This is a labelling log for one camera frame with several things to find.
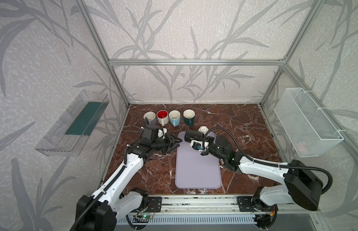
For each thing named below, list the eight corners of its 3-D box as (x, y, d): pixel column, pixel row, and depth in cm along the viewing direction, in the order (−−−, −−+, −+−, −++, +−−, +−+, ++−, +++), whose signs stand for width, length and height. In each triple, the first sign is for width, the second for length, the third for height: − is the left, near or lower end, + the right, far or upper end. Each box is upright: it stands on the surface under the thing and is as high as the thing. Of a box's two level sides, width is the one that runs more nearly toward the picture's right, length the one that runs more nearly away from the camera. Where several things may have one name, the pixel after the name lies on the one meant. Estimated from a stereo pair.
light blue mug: (169, 130, 106) (167, 122, 98) (170, 117, 114) (169, 109, 106) (180, 130, 106) (179, 122, 98) (181, 118, 114) (180, 109, 106)
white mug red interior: (157, 127, 108) (155, 120, 101) (159, 116, 114) (157, 109, 108) (168, 127, 108) (167, 121, 101) (170, 116, 114) (168, 109, 108)
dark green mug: (181, 129, 106) (181, 120, 98) (184, 117, 114) (184, 108, 105) (192, 131, 106) (193, 122, 97) (194, 119, 113) (195, 109, 104)
